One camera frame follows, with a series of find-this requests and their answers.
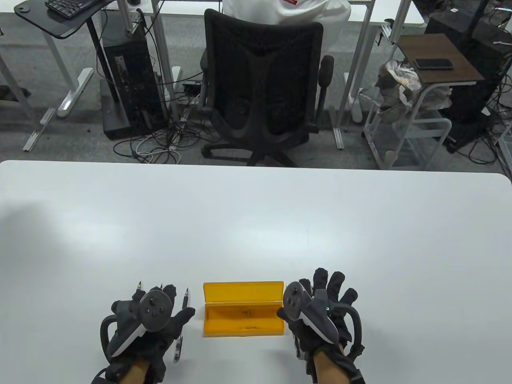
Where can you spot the white plastic bag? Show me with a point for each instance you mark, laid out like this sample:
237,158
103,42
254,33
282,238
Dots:
438,96

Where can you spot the black standing desk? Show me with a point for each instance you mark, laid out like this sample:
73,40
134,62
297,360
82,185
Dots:
52,24

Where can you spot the yellow plastic pen case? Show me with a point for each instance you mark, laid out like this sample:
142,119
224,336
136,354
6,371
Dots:
240,294

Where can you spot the black power strip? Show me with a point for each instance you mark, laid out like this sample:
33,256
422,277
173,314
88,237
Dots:
194,86

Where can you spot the person's left hand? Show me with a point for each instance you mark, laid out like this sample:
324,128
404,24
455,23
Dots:
176,324

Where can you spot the person's right forearm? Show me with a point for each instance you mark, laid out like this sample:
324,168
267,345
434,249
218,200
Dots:
330,368

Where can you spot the black smartphone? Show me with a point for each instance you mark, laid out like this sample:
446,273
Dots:
434,64

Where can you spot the person's left forearm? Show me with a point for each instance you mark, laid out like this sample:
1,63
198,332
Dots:
136,372

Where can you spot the crumpled plastic bag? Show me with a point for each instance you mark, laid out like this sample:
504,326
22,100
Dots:
400,78

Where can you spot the black mesh office chair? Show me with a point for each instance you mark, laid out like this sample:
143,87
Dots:
260,80

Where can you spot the brown top side table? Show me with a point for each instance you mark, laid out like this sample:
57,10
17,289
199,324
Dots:
436,48

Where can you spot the black computer tower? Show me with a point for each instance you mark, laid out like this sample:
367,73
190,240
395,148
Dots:
132,80

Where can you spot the black keyboard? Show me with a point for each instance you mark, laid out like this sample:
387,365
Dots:
68,7

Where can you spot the large black equipment case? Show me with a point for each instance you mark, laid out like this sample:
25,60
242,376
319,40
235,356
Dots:
480,72

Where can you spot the person's right hand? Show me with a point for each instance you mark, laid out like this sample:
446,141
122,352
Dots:
334,288

